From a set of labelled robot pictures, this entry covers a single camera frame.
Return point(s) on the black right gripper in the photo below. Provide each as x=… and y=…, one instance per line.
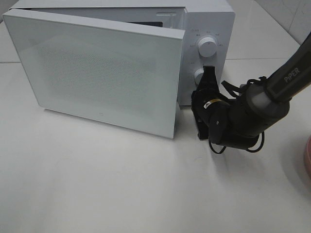
x=205, y=100

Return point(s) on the white microwave door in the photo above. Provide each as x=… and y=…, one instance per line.
x=114, y=72

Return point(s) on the pink plate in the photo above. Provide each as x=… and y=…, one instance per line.
x=307, y=155

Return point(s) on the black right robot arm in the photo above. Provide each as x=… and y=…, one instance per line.
x=240, y=122

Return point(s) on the white lower microwave knob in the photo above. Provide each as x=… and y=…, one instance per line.
x=198, y=75

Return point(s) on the white microwave knob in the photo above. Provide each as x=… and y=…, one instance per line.
x=207, y=46
x=198, y=75

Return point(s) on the white upper microwave knob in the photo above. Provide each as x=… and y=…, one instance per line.
x=207, y=46

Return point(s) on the white microwave oven body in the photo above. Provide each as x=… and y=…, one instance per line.
x=196, y=19

